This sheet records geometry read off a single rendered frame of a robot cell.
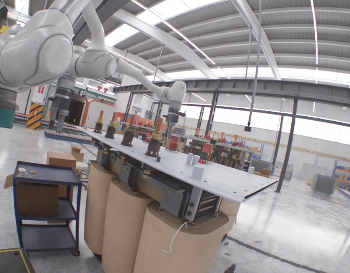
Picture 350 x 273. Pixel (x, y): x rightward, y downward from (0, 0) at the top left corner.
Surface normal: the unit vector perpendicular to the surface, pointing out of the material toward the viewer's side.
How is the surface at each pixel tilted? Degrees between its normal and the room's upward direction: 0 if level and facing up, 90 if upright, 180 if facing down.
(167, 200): 90
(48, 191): 90
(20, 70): 136
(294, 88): 90
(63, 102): 90
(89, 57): 104
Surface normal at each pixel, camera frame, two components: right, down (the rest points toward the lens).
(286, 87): -0.66, -0.15
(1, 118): 0.82, 0.19
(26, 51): 0.15, 0.23
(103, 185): -0.01, 0.00
